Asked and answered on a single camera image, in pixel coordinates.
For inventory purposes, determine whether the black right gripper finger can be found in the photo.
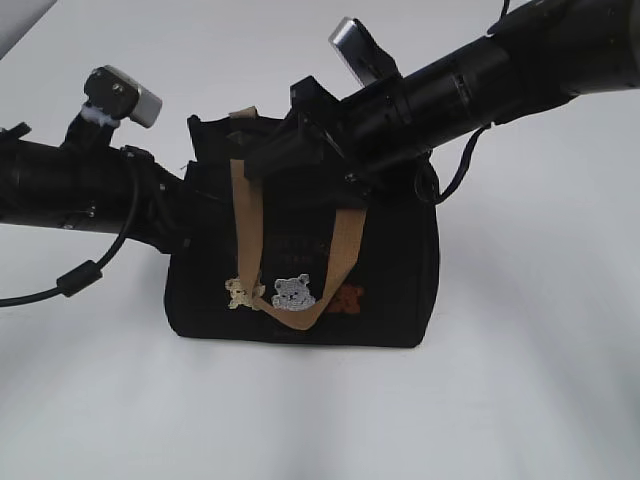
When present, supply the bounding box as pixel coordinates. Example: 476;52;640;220
244;112;343;179

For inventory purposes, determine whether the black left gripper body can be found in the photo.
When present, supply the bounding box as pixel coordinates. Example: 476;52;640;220
149;161;233;254

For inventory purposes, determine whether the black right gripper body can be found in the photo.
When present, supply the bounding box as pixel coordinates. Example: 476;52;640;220
287;75;430;189

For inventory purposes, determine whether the black canvas tote bag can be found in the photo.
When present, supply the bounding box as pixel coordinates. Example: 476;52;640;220
164;115;440;348

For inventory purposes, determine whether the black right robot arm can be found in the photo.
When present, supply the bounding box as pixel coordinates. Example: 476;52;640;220
244;1;639;186

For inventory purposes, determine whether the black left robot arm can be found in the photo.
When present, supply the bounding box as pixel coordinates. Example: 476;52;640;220
1;123;232;254

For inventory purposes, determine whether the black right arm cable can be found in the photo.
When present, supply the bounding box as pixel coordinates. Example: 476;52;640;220
413;124;492;205

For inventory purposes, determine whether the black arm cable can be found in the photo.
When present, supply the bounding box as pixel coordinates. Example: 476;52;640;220
0;149;151;308
413;124;492;205

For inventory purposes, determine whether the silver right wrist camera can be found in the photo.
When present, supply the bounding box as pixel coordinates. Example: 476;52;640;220
328;17;399;87

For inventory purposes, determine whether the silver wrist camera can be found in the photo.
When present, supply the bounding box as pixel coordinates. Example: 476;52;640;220
84;65;163;129
328;17;399;87

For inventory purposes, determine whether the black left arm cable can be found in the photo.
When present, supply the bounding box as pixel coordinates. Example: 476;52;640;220
0;149;151;308

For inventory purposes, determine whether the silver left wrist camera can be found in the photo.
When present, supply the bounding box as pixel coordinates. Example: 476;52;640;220
84;65;163;129

